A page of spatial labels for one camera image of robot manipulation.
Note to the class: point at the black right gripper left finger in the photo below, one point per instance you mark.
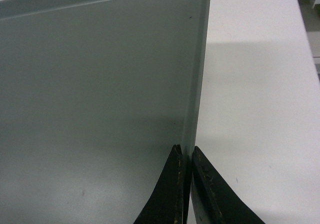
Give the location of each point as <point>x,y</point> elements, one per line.
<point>166,203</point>

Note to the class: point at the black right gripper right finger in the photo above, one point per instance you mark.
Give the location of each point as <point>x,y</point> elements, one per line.
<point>213,200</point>

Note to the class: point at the grey-silver rectangular tray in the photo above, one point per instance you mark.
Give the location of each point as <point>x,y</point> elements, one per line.
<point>93,96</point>

